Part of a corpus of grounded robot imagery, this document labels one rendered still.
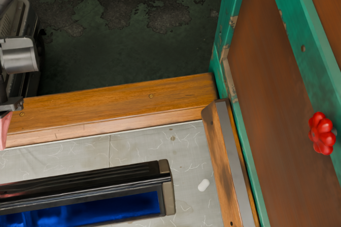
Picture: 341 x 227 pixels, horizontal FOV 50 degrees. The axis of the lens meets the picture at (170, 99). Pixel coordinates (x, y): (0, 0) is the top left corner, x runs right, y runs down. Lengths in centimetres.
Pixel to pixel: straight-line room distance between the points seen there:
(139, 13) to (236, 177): 140
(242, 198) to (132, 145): 30
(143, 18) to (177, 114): 116
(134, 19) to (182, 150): 121
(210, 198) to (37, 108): 47
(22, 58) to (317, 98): 54
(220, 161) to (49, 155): 40
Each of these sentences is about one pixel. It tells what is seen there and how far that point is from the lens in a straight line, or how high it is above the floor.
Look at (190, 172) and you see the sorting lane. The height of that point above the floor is 74.
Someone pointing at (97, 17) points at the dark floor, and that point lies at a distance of 203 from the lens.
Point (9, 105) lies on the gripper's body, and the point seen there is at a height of 95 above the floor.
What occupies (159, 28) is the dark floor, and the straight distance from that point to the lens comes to 195.
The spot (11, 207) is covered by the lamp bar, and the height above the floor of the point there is 111.
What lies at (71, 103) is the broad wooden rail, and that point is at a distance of 93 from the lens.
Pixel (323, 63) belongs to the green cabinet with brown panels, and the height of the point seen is 127.
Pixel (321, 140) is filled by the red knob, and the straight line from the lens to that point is 39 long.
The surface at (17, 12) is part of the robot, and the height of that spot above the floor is 36.
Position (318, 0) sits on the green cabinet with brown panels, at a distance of 43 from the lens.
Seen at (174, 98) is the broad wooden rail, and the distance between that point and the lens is 91.
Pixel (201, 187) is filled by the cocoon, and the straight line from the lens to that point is 85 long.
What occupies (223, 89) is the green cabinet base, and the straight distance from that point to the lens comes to 86.
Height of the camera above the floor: 159
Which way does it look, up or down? 65 degrees down
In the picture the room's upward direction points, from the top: straight up
